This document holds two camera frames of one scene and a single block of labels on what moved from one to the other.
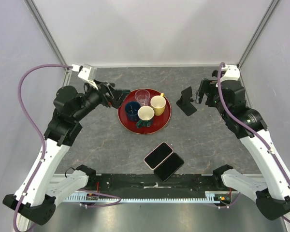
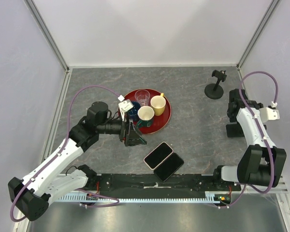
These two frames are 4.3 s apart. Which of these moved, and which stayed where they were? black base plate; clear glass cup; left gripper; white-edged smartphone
Moved: left gripper
Stayed: white-edged smartphone; clear glass cup; black base plate
